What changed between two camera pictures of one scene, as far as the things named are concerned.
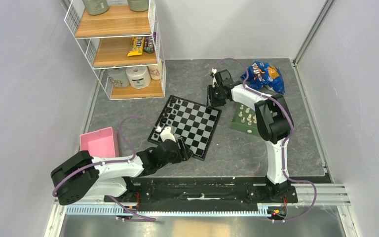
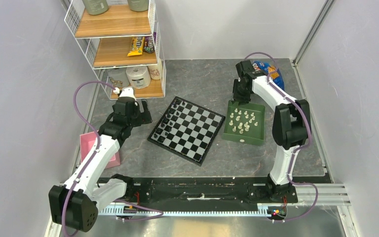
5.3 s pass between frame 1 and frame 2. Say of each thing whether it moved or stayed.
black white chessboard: stayed
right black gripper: moved
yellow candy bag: stayed
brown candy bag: stayed
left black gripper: moved
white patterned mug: stayed
